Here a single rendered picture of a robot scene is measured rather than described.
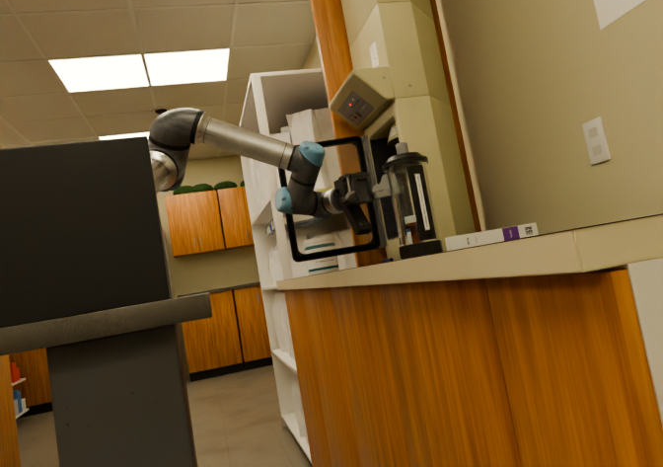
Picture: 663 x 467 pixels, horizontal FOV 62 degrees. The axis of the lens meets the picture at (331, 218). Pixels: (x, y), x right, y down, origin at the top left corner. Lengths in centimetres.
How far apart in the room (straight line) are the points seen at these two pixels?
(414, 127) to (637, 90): 58
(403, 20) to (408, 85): 21
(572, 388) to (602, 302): 12
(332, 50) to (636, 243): 164
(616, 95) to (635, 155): 16
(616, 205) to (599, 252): 104
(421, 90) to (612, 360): 124
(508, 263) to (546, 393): 16
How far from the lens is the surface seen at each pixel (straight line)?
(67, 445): 101
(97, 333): 92
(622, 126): 155
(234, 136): 154
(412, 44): 175
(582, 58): 165
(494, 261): 65
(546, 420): 71
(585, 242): 54
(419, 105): 168
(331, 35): 211
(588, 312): 59
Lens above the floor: 94
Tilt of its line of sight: 6 degrees up
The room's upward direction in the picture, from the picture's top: 10 degrees counter-clockwise
